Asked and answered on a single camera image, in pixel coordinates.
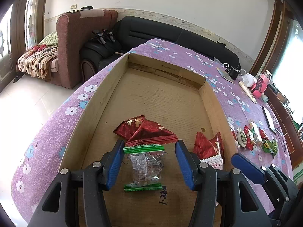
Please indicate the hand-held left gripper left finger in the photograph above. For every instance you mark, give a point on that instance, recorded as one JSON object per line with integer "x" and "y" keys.
{"x": 114, "y": 165}

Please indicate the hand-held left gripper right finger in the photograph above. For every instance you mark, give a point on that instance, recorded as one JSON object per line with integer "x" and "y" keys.
{"x": 187, "y": 167}

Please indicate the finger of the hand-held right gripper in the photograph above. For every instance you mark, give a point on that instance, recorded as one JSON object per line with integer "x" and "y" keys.
{"x": 285, "y": 181}
{"x": 246, "y": 167}

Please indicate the red packet with white label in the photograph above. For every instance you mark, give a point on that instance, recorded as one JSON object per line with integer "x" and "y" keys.
{"x": 204, "y": 146}

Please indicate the pile of assorted snack packets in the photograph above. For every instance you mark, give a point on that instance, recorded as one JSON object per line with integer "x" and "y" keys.
{"x": 248, "y": 138}

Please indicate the clear packet with green edges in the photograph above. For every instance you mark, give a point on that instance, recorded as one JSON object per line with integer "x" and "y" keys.
{"x": 144, "y": 167}

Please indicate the red snack packet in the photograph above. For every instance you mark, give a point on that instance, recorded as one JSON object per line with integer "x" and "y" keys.
{"x": 129, "y": 130}
{"x": 153, "y": 133}

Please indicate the cardboard box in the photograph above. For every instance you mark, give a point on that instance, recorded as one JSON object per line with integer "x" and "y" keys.
{"x": 153, "y": 94}

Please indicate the black smartphone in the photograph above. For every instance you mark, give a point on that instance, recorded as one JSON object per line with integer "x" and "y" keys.
{"x": 269, "y": 120}

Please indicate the wooden window ledge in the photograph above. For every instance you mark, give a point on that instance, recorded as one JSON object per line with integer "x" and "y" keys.
{"x": 284, "y": 123}

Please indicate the pale green cup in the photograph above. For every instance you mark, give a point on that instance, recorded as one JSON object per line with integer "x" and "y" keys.
{"x": 264, "y": 98}

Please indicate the cream-coloured tube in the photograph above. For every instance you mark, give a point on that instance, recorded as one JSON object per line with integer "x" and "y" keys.
{"x": 247, "y": 92}

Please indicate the black phone stand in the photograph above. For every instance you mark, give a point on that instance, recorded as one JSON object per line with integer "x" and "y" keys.
{"x": 258, "y": 84}

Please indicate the pink bottle with knit sleeve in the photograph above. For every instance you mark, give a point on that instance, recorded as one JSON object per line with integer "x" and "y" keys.
{"x": 266, "y": 82}

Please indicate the white plastic jar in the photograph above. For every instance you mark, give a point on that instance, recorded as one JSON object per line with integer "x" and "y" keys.
{"x": 248, "y": 80}

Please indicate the clear glass cup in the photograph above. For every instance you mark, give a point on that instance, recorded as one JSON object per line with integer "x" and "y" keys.
{"x": 242, "y": 73}

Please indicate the green booklet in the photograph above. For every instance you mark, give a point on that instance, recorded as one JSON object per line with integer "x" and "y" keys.
{"x": 224, "y": 75}

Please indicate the window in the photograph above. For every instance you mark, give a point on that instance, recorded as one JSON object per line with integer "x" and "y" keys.
{"x": 288, "y": 63}

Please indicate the brown armchair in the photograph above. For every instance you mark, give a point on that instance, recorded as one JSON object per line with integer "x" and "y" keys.
{"x": 71, "y": 52}

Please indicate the dark slipper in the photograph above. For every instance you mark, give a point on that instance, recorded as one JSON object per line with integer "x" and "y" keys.
{"x": 18, "y": 78}

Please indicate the black clamp device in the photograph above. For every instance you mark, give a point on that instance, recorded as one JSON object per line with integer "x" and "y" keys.
{"x": 109, "y": 35}
{"x": 98, "y": 36}

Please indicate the floral blanket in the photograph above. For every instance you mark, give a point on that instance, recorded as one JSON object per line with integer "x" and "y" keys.
{"x": 35, "y": 61}

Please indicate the black sofa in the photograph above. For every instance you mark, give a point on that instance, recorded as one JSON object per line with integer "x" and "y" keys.
{"x": 153, "y": 30}

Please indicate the green patterned pillow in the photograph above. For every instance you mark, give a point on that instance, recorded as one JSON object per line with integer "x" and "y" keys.
{"x": 49, "y": 39}

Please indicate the wooden glass door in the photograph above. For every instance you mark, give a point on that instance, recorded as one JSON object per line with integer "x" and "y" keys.
{"x": 20, "y": 28}

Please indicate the wall light switch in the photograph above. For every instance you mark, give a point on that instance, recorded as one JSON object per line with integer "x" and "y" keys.
{"x": 73, "y": 6}

